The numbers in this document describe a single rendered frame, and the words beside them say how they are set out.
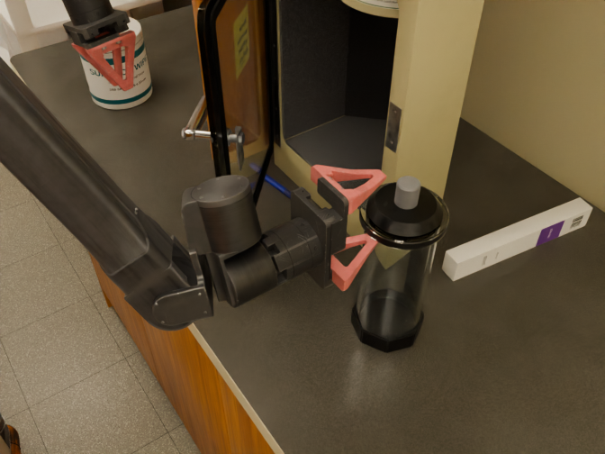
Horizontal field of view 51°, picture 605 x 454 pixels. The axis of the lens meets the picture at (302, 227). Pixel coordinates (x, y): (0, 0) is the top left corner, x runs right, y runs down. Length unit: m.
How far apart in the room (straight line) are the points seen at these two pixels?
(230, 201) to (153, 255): 0.09
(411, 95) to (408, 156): 0.10
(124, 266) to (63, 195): 0.08
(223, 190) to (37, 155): 0.16
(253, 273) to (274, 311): 0.33
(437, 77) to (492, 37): 0.46
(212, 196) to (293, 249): 0.11
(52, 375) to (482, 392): 1.52
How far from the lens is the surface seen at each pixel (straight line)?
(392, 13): 0.85
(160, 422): 1.96
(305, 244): 0.65
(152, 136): 1.30
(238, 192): 0.59
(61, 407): 2.06
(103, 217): 0.60
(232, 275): 0.62
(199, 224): 0.60
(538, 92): 1.24
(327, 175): 0.65
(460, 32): 0.82
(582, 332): 1.00
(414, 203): 0.75
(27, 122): 0.58
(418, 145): 0.88
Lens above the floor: 1.68
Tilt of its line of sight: 44 degrees down
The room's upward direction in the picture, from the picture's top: straight up
